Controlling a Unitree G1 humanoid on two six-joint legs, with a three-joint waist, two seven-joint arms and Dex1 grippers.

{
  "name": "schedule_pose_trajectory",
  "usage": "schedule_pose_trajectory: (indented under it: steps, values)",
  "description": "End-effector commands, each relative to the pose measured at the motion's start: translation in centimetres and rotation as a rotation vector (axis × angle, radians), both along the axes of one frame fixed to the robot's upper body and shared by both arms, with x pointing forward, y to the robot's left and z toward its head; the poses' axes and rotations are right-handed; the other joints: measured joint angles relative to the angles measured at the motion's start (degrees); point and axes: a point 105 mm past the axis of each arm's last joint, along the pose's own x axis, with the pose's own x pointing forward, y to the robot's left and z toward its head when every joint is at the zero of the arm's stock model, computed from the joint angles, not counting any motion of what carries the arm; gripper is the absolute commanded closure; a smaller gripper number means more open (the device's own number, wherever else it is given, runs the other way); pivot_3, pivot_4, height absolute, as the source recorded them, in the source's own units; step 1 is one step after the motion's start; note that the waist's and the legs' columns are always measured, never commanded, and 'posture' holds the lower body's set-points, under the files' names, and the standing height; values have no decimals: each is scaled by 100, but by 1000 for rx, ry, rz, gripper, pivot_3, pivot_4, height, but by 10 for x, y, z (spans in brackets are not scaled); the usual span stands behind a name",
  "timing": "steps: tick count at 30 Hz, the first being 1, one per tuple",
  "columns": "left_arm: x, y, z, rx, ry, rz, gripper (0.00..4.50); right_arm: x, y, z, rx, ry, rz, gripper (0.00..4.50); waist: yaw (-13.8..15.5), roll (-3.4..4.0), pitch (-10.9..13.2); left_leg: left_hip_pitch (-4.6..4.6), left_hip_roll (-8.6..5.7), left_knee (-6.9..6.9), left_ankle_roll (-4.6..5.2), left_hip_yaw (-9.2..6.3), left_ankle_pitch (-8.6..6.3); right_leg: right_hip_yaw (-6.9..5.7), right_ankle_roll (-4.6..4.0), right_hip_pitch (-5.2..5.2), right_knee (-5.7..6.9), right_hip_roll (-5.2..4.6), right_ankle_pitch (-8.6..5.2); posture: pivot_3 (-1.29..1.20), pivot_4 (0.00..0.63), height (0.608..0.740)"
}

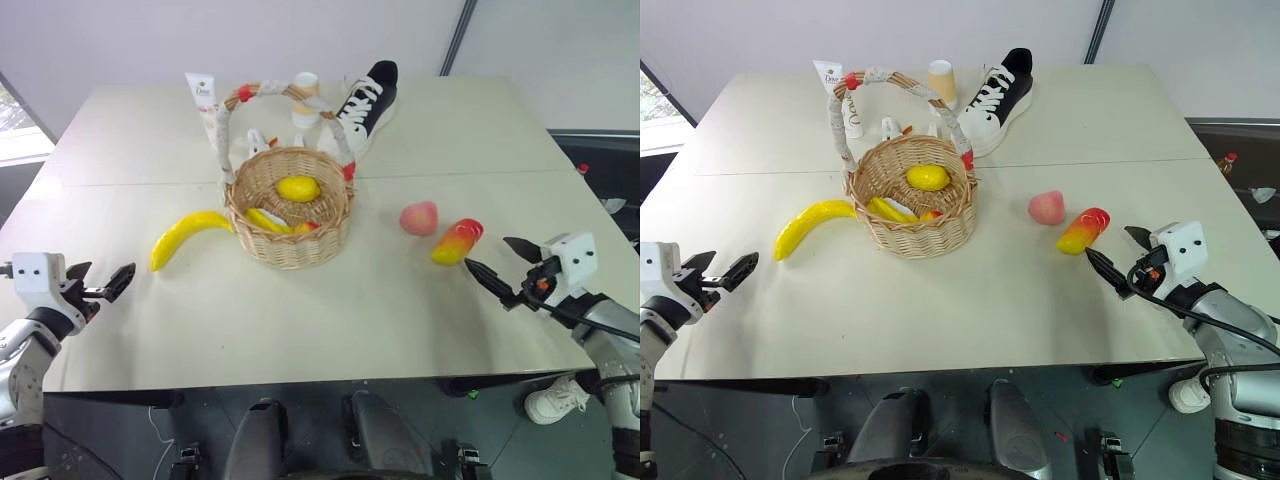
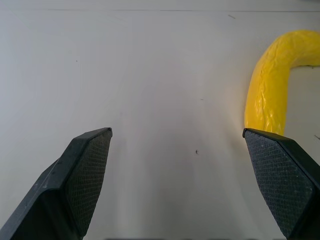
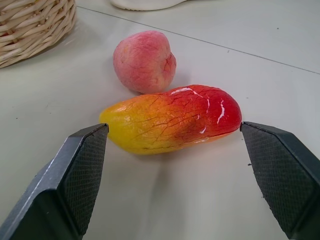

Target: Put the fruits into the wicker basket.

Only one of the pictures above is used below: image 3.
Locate red yellow mango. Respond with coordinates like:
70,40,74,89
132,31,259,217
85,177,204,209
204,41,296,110
98,84,243,156

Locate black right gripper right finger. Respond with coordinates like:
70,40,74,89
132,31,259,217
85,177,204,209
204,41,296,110
239,121,320,240

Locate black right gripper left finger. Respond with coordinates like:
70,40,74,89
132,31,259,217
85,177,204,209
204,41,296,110
0,122,110,240

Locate white plate edge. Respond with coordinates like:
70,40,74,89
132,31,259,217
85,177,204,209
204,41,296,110
109,0,187,12

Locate pink peach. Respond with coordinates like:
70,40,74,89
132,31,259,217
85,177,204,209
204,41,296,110
112,30,177,95

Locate woven wicker basket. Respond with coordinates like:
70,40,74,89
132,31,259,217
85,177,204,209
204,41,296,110
0,0,77,69

